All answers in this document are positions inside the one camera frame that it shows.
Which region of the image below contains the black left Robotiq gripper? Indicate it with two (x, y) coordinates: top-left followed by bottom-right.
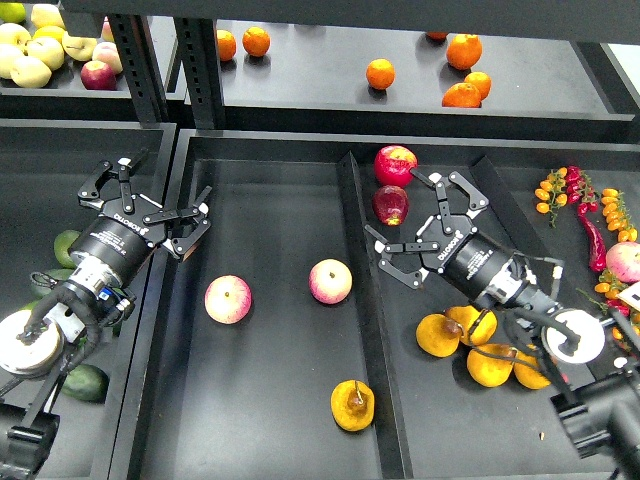
(67, 147), (214, 291)

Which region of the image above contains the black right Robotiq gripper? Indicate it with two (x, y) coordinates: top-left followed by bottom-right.
(364, 168), (555, 313)

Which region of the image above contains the yellow pear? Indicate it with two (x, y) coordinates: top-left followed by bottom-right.
(415, 313), (462, 358)
(445, 305), (498, 346)
(467, 343), (516, 388)
(330, 379), (375, 432)
(513, 351), (551, 390)

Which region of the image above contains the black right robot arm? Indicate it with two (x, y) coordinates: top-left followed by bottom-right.
(365, 168), (639, 479)

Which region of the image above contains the avocado top left of pile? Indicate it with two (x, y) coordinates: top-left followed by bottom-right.
(53, 230), (81, 269)

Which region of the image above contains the avocado pile middle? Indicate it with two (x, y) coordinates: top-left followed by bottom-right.
(29, 268), (74, 299)

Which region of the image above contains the lone avocado bottom left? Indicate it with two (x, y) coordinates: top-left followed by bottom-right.
(61, 364), (109, 403)

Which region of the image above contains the dark red apple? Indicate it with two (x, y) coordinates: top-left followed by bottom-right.
(372, 185), (409, 226)

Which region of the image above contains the black right tray divider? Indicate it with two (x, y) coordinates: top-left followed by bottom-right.
(469, 154), (640, 381)

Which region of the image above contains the black tray divider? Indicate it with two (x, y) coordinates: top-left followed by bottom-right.
(336, 152), (413, 479)
(469, 154), (640, 381)

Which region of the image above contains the bright red apple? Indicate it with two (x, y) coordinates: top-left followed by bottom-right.
(374, 145), (418, 188)

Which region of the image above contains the black left tray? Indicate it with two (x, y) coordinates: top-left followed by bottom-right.
(1, 119), (176, 479)

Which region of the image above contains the black tray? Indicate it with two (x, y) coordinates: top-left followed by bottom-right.
(1, 119), (176, 479)
(112, 130), (614, 479)

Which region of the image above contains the orange cherry tomato vine left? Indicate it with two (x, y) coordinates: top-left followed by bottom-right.
(534, 167), (568, 228)

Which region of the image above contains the orange cherry tomato vine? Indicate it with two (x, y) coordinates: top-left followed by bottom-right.
(600, 188), (639, 242)
(534, 167), (568, 228)

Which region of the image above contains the pink apple left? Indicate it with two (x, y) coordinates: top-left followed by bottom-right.
(204, 275), (252, 325)

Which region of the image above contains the pink apple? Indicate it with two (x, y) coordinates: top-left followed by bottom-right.
(204, 275), (252, 325)
(308, 258), (352, 305)

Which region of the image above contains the pink apple right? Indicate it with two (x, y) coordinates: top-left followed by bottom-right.
(308, 258), (352, 305)

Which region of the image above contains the orange on shelf front right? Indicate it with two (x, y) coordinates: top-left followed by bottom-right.
(441, 82), (482, 108)

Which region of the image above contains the red apple on shelf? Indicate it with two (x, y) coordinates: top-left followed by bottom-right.
(80, 60), (117, 91)

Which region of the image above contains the red chili pepper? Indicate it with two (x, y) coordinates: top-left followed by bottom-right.
(577, 203), (606, 272)

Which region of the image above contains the orange cherry tomato vine right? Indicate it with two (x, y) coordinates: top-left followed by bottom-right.
(600, 188), (639, 242)

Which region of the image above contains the pink peach right edge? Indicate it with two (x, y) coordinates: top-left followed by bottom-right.
(606, 241), (639, 284)

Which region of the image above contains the orange on shelf centre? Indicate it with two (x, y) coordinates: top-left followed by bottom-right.
(365, 58), (396, 90)

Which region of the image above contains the yellow apple on shelf front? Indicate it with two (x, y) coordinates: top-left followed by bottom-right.
(10, 56), (52, 89)

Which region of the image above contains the large orange on shelf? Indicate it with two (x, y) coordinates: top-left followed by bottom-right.
(446, 34), (483, 70)

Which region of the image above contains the black middle tray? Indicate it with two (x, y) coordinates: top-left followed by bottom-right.
(112, 130), (614, 479)

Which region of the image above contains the orange on shelf far left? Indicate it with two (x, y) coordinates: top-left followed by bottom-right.
(216, 29), (237, 62)

